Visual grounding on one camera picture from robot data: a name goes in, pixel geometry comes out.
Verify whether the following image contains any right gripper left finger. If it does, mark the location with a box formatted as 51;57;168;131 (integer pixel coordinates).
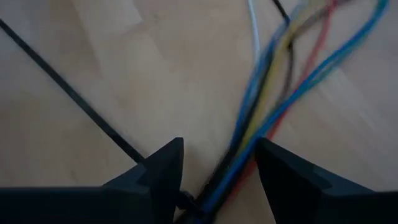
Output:
102;138;185;224

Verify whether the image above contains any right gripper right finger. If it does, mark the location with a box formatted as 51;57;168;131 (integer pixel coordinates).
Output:
254;138;374;224

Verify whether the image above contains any blue cable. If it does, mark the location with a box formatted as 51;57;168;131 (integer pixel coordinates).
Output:
195;0;389;224

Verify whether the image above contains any black zip tie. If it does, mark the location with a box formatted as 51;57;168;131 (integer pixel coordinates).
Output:
0;17;203;218

